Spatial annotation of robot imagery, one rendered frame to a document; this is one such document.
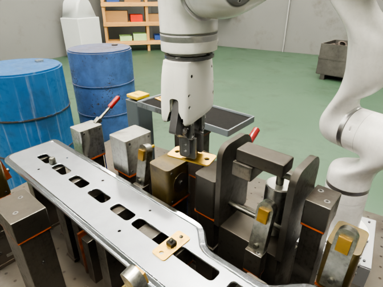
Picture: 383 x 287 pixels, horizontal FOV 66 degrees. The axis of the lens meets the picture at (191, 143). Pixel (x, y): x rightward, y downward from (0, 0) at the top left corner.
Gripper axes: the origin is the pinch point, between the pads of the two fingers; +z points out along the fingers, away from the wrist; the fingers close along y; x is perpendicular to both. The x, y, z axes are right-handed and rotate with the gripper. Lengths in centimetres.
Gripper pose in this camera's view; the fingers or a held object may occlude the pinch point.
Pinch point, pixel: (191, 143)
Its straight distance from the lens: 51.3
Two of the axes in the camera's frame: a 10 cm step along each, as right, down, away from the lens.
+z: 0.2, 8.8, 4.7
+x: 8.8, 2.1, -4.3
